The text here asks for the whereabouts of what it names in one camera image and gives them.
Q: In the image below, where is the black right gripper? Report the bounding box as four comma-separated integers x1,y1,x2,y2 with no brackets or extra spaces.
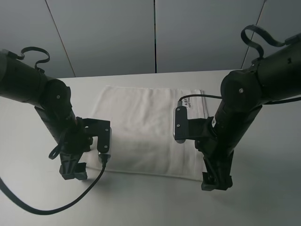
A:
194,131,235,191

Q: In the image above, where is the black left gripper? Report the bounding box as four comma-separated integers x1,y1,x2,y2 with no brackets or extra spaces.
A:
56,122,93,180

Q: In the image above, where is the white towel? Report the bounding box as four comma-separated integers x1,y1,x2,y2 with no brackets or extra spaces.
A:
92,86,208,181

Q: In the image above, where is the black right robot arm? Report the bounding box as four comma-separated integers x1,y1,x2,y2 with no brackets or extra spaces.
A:
193,25,301,191

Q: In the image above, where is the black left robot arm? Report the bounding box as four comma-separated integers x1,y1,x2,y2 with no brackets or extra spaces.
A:
0,50,92,180

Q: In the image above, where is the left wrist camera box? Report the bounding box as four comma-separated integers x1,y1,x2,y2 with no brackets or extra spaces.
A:
83,118,111,165

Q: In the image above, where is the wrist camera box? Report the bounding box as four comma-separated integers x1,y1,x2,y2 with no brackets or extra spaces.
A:
173,106,213,144
83,118,111,165

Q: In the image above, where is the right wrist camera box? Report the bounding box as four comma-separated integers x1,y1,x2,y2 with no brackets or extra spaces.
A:
173,106,213,144

